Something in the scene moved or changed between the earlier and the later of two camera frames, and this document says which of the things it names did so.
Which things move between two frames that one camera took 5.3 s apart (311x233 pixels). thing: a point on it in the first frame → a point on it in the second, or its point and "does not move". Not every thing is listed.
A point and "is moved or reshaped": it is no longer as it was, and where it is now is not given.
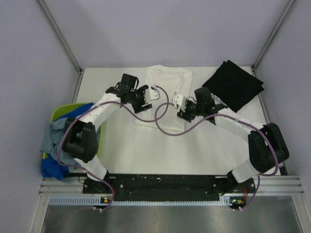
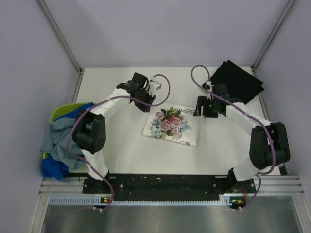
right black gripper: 184,115 → 202,101
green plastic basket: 60,109 does not move
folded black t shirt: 233,86 does not move
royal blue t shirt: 50,168 does not move
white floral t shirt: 168,80 is moved or reshaped
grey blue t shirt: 52,139 does not move
